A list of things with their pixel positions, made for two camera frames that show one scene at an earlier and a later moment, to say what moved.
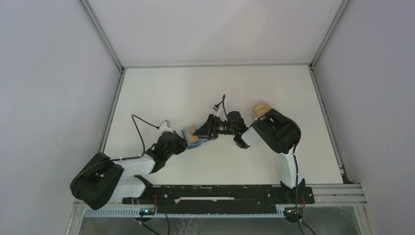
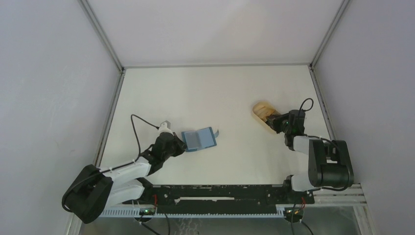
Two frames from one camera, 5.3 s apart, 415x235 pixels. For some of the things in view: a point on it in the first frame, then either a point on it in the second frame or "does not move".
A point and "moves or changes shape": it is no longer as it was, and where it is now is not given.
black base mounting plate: x=202 y=198 does not move
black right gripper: x=209 y=128 to x=274 y=121
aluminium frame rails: x=326 y=196 does not move
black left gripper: x=181 y=143 does not move
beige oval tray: x=259 y=108 does not move
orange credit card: x=189 y=131 moves or changes shape
